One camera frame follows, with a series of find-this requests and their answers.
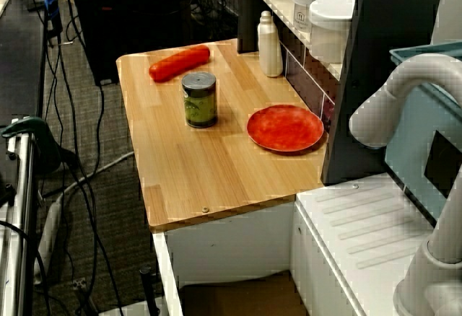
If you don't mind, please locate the green tin can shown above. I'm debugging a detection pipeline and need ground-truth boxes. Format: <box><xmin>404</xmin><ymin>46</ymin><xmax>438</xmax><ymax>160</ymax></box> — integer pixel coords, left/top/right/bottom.
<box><xmin>180</xmin><ymin>71</ymin><xmax>218</xmax><ymax>129</ymax></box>

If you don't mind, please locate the white toy sink unit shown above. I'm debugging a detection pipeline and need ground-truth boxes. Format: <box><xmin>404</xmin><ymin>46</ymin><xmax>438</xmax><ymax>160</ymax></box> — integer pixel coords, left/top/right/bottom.
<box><xmin>151</xmin><ymin>171</ymin><xmax>436</xmax><ymax>316</ymax></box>

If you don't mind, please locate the wooden countertop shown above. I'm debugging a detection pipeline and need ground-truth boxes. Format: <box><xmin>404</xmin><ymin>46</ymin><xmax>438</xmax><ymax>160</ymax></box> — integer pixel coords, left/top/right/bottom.
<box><xmin>115</xmin><ymin>38</ymin><xmax>329</xmax><ymax>233</ymax></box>

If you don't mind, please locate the red round plate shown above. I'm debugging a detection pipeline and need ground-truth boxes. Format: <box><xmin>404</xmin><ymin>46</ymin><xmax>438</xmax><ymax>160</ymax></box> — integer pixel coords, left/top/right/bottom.
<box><xmin>246</xmin><ymin>104</ymin><xmax>325</xmax><ymax>155</ymax></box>

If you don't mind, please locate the red toy sausage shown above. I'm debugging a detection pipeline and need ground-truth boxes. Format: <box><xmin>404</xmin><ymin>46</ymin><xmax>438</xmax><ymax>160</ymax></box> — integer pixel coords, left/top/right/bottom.
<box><xmin>149</xmin><ymin>44</ymin><xmax>212</xmax><ymax>83</ymax></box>

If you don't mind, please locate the dark tile backsplash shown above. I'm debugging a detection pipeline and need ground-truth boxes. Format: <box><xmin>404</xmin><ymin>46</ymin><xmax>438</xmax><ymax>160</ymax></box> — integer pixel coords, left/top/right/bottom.
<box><xmin>277</xmin><ymin>38</ymin><xmax>340</xmax><ymax>133</ymax></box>

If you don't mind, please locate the white plastic bottle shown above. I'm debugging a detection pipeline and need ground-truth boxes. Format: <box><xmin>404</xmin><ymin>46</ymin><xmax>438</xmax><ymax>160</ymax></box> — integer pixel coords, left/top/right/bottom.
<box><xmin>257</xmin><ymin>10</ymin><xmax>284</xmax><ymax>78</ymax></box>

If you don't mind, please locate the large white lidded jar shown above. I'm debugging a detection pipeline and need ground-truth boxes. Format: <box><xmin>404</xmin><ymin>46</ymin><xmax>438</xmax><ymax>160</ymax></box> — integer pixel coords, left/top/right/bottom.
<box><xmin>308</xmin><ymin>0</ymin><xmax>357</xmax><ymax>65</ymax></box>

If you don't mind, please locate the white kitchen shelf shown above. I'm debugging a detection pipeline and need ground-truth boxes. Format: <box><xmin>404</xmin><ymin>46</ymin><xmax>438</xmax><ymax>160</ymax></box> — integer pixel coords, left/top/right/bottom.
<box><xmin>241</xmin><ymin>0</ymin><xmax>357</xmax><ymax>79</ymax></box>

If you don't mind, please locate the black computer tower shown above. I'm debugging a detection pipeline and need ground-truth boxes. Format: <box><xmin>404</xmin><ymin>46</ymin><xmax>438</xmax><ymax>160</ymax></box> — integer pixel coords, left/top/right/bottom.
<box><xmin>70</xmin><ymin>0</ymin><xmax>192</xmax><ymax>87</ymax></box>

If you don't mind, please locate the small white labelled jar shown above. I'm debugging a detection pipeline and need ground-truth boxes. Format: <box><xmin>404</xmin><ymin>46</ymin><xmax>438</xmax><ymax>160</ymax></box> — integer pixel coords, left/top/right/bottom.
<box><xmin>292</xmin><ymin>0</ymin><xmax>334</xmax><ymax>40</ymax></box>

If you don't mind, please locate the white toy faucet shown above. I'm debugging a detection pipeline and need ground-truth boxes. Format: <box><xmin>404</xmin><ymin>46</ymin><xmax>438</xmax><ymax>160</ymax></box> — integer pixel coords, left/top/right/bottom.
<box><xmin>348</xmin><ymin>53</ymin><xmax>462</xmax><ymax>316</ymax></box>

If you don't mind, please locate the teal plastic bin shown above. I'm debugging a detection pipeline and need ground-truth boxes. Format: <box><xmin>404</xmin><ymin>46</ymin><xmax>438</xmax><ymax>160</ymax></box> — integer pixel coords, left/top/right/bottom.
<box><xmin>384</xmin><ymin>40</ymin><xmax>462</xmax><ymax>219</ymax></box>

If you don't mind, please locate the dark upright kitchen panel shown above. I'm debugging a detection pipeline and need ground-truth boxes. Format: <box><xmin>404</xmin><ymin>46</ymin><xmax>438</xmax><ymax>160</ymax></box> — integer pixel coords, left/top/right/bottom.
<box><xmin>321</xmin><ymin>0</ymin><xmax>447</xmax><ymax>186</ymax></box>

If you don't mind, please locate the white power strip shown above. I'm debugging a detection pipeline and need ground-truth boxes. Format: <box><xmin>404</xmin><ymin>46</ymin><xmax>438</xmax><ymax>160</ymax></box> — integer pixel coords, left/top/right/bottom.
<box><xmin>34</xmin><ymin>193</ymin><xmax>68</xmax><ymax>284</ymax></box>

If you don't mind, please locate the green clamp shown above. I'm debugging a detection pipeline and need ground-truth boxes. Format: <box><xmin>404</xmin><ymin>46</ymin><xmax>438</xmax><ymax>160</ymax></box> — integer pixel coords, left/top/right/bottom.
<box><xmin>1</xmin><ymin>115</ymin><xmax>62</xmax><ymax>172</ymax></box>

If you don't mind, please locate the black square label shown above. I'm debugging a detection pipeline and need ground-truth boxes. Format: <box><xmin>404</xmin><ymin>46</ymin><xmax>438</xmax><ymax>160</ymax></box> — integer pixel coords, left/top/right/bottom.
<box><xmin>423</xmin><ymin>130</ymin><xmax>462</xmax><ymax>198</ymax></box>

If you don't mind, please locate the silver metal pole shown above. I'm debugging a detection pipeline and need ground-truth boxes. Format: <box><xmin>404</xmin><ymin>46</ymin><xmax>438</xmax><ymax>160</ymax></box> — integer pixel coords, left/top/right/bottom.
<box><xmin>0</xmin><ymin>131</ymin><xmax>37</xmax><ymax>316</ymax></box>

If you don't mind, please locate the dark desk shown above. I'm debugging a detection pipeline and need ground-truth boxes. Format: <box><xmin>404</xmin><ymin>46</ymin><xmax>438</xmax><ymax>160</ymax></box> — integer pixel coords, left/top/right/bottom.
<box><xmin>0</xmin><ymin>0</ymin><xmax>48</xmax><ymax>122</ymax></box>

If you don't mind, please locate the black shelf support post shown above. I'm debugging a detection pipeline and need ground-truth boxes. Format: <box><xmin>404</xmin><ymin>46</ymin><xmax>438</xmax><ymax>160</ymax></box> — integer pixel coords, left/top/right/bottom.
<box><xmin>237</xmin><ymin>0</ymin><xmax>268</xmax><ymax>53</ymax></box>

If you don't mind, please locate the white power cable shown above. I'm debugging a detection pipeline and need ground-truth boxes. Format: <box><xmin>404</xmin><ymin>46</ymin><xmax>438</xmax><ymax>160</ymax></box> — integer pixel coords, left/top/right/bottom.
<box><xmin>43</xmin><ymin>149</ymin><xmax>135</xmax><ymax>201</ymax></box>

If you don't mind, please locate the black floor cable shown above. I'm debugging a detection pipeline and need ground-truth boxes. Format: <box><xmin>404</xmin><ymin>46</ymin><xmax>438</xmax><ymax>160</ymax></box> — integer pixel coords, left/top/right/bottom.
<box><xmin>53</xmin><ymin>0</ymin><xmax>126</xmax><ymax>316</ymax></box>
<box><xmin>74</xmin><ymin>83</ymin><xmax>108</xmax><ymax>187</ymax></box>

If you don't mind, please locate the black short floor post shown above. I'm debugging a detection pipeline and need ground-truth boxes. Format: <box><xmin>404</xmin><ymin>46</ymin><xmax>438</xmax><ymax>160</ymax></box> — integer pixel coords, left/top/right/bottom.
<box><xmin>139</xmin><ymin>265</ymin><xmax>162</xmax><ymax>316</ymax></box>

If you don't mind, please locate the blue cable plug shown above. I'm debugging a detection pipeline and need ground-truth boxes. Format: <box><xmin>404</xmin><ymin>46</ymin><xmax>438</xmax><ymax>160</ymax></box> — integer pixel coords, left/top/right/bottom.
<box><xmin>45</xmin><ymin>0</ymin><xmax>61</xmax><ymax>19</ymax></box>

